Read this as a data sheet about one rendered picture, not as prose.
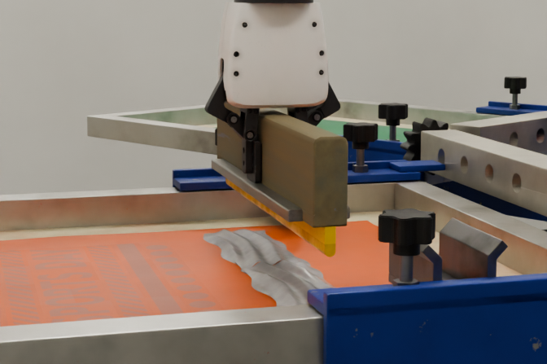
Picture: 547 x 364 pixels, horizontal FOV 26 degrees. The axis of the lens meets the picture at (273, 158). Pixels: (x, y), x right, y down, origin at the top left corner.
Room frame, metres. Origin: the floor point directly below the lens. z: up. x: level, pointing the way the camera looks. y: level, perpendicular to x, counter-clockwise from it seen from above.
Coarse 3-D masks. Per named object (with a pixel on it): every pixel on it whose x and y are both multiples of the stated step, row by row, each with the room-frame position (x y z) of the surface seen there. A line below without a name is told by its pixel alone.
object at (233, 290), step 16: (224, 272) 1.11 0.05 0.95; (240, 272) 1.11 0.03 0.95; (336, 272) 1.11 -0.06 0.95; (352, 272) 1.11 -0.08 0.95; (368, 272) 1.11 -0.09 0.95; (384, 272) 1.11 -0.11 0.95; (208, 288) 1.05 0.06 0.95; (224, 288) 1.05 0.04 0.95; (240, 288) 1.05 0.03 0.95; (224, 304) 0.99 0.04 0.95; (240, 304) 0.99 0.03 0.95; (256, 304) 0.99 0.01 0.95; (272, 304) 0.99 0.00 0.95
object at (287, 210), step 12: (216, 168) 1.24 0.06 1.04; (228, 168) 1.20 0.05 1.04; (240, 180) 1.14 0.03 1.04; (252, 192) 1.09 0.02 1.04; (264, 192) 1.06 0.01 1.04; (264, 204) 1.05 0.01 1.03; (276, 204) 1.01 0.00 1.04; (288, 204) 1.00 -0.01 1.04; (288, 216) 0.98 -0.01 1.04; (300, 216) 0.98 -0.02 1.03; (348, 216) 0.99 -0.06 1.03
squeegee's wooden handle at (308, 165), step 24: (264, 120) 1.10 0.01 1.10; (288, 120) 1.07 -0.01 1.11; (240, 144) 1.19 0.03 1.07; (264, 144) 1.10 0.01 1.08; (288, 144) 1.02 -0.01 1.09; (312, 144) 0.96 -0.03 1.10; (336, 144) 0.96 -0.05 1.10; (240, 168) 1.19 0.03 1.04; (264, 168) 1.10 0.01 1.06; (288, 168) 1.02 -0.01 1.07; (312, 168) 0.96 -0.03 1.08; (336, 168) 0.96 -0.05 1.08; (288, 192) 1.02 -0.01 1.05; (312, 192) 0.95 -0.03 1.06; (336, 192) 0.96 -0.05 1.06; (312, 216) 0.95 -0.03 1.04; (336, 216) 0.96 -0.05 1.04
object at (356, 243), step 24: (0, 240) 1.25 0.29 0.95; (24, 240) 1.25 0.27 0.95; (48, 240) 1.25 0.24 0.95; (72, 240) 1.25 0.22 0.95; (96, 240) 1.25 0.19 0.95; (120, 240) 1.25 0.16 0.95; (144, 240) 1.25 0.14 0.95; (168, 240) 1.25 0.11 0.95; (192, 240) 1.25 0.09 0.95; (288, 240) 1.25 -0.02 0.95; (336, 240) 1.25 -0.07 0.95; (360, 240) 1.25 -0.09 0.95; (192, 264) 1.14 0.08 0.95; (216, 264) 1.14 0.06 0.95; (312, 264) 1.14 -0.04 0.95; (336, 264) 1.14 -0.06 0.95
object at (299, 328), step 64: (64, 192) 1.35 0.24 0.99; (128, 192) 1.35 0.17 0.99; (192, 192) 1.36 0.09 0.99; (384, 192) 1.42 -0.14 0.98; (448, 192) 1.35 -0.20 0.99; (512, 256) 1.12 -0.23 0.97; (128, 320) 0.82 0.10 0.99; (192, 320) 0.82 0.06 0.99; (256, 320) 0.82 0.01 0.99; (320, 320) 0.83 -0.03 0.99
